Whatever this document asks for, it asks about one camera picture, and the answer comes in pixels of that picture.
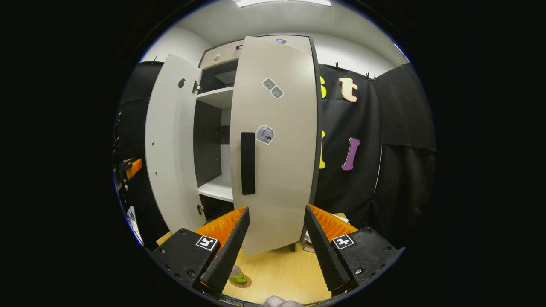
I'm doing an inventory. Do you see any green bottle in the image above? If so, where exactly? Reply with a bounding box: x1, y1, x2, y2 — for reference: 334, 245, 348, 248
229, 265, 248, 285

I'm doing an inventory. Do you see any white cabinet door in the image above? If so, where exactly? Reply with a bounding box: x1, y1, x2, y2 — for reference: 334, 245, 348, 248
229, 36, 319, 255
144, 53, 208, 234

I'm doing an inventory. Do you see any white cabinet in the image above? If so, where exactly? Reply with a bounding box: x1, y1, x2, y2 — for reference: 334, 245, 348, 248
193, 33, 321, 252

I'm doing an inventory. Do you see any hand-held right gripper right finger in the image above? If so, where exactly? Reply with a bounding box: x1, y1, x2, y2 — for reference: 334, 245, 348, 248
304, 204, 405, 295

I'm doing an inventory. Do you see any black backdrop cloth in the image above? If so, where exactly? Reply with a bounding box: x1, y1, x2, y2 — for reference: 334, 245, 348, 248
113, 61, 436, 250

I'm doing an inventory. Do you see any white cabinet shelf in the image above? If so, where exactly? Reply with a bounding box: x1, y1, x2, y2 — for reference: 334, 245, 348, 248
197, 87, 235, 109
198, 173, 234, 202

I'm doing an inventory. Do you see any stack of books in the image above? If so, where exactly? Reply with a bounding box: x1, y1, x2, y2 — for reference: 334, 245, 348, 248
302, 213, 350, 253

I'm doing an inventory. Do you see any black door handle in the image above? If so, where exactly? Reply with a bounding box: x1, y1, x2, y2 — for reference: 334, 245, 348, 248
240, 132, 256, 196

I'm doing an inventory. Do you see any round wooden coaster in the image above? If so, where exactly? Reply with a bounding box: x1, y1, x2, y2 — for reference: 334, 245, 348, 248
228, 275, 253, 289

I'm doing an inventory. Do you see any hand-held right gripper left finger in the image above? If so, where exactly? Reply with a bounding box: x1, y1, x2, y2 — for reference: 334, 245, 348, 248
150, 206, 251, 295

